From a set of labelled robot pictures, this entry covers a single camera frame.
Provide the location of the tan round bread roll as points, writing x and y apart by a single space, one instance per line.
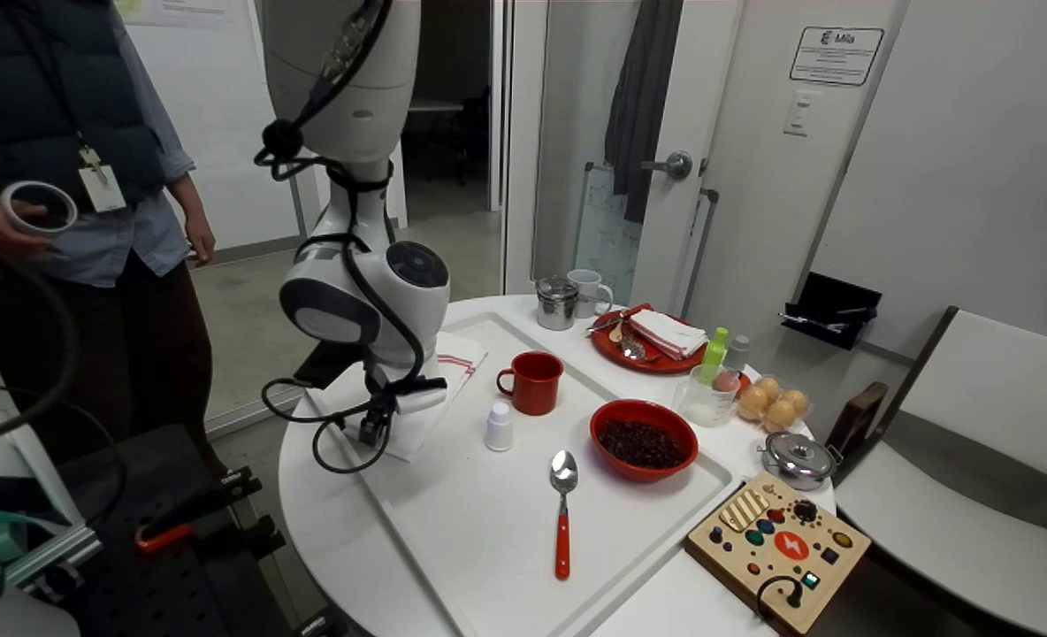
756 400
798 400
779 416

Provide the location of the white towel with red stripe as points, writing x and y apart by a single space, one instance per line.
430 420

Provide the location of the small white shaker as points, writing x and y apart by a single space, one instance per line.
499 431

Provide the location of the white id badge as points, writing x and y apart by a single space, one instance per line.
103 185

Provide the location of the small metal pot with lid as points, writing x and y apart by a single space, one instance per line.
800 460

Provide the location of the wooden busy board with buttons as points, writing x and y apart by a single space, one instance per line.
785 551

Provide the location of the black tray by wall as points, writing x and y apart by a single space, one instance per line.
834 309

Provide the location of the clear glass mug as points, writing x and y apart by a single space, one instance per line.
594 293

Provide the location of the clear plastic container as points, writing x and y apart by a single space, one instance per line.
704 406

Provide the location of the white printed door sign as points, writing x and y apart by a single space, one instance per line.
838 53

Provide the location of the white chair with dark frame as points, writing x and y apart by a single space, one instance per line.
986 471

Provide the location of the metal cutlery piece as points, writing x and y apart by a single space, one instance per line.
624 342

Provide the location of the red ceramic mug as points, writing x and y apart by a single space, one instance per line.
535 383

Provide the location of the standing person in dark vest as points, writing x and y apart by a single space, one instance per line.
50 81

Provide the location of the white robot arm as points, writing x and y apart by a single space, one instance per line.
366 81

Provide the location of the person left hand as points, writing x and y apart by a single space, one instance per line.
200 234

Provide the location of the folded white napkin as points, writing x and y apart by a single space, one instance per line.
671 329

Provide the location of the white machine housing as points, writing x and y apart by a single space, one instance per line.
5 464

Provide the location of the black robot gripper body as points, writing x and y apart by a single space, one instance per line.
377 420

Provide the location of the small white door notice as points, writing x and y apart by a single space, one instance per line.
798 116

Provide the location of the green squeeze bottle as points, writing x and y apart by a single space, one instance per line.
713 355

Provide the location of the small metal cup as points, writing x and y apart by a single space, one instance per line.
553 304

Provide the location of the large white plastic tray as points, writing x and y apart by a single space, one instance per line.
474 519

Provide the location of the dark hanging coat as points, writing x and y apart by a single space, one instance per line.
643 93

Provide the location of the black cart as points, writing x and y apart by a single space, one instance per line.
182 589

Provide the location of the red bowl with dark contents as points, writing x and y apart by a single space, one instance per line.
643 446

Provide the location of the white door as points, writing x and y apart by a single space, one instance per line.
760 189

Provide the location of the red round plate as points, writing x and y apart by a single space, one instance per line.
651 363

